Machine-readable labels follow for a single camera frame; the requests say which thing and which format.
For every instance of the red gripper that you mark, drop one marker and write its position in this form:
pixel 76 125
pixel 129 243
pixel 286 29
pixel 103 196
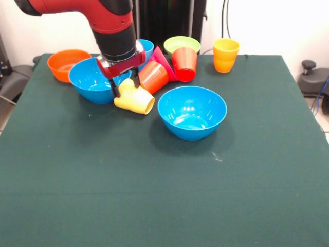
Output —
pixel 123 67

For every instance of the yellow cup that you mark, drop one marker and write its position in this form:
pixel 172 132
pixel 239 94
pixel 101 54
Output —
pixel 135 100

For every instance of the large blue bowl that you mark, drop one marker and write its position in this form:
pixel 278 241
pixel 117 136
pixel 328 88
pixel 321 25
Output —
pixel 87 79
pixel 192 110

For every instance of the pink bowl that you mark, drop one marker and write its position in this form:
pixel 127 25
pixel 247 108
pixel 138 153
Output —
pixel 162 59

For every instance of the red cup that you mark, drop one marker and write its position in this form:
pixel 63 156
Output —
pixel 184 64

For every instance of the green bowl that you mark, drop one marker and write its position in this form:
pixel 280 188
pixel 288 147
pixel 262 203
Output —
pixel 180 42

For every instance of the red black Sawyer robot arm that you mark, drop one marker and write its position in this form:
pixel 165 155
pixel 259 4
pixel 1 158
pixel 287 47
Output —
pixel 115 33

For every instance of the blue cup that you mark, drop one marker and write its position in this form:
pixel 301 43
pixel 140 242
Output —
pixel 149 50

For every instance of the orange bowl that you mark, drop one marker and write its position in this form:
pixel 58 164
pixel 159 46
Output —
pixel 61 64

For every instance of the dark green tablecloth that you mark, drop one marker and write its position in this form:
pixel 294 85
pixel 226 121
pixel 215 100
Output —
pixel 164 180

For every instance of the light orange cup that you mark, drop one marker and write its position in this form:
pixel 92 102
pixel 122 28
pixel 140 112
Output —
pixel 225 56

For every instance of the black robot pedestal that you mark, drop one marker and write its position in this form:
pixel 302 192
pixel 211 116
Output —
pixel 167 20

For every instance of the grey pedestal foot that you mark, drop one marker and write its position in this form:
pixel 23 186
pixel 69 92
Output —
pixel 15 77
pixel 316 79

